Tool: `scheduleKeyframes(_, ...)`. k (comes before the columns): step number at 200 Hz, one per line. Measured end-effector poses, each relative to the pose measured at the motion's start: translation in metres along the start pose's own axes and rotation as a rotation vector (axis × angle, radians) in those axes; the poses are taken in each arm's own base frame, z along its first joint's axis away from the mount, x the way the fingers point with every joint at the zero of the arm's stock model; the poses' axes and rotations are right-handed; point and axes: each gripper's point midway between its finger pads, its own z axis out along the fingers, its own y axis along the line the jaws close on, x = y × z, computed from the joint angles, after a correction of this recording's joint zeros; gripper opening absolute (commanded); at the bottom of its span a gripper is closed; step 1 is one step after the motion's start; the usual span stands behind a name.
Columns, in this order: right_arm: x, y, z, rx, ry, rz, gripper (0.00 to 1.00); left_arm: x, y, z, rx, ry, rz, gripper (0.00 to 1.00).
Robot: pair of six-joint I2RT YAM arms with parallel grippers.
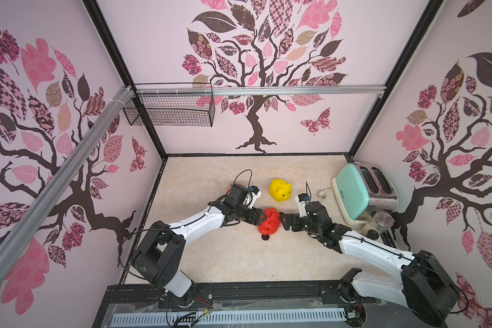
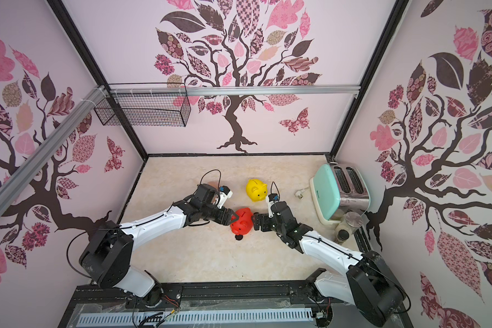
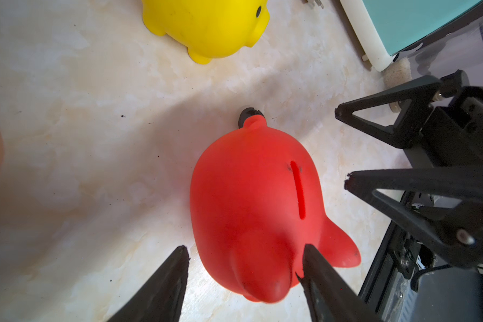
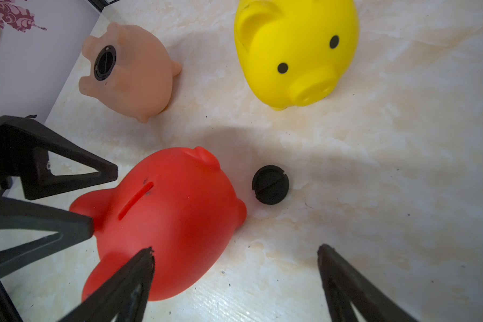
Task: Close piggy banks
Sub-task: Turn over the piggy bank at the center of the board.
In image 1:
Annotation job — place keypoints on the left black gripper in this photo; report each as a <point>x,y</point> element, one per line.
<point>256,216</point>

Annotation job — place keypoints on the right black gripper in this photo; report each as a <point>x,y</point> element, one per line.
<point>296,221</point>

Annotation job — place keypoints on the red piggy bank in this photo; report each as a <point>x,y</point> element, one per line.
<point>272,224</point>

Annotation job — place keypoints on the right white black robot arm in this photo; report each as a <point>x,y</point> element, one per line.
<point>415,281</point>

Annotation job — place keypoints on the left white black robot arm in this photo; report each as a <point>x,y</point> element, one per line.
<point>157,257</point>

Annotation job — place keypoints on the yellow piggy bank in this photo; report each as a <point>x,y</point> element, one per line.
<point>280,190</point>

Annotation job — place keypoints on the white toaster plug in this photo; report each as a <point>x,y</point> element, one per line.
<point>325,193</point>

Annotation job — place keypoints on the mint green toaster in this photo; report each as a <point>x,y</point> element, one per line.
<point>361,189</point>

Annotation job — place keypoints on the glass jar black lid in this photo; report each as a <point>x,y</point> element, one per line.
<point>379,223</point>

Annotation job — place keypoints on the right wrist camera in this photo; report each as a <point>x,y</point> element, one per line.
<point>302,200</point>

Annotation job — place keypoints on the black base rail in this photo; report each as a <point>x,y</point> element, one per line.
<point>327,291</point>

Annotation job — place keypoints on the white cable duct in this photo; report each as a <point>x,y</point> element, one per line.
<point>229,317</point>

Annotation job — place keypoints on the black wire basket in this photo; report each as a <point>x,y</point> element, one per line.
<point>172,105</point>

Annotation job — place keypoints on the back aluminium rail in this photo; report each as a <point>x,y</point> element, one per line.
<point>260,91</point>

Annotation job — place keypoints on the aluminium rail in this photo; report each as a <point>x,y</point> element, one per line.
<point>260,91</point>
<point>23,232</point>

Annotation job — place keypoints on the left aluminium rail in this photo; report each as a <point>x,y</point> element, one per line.
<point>23,232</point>

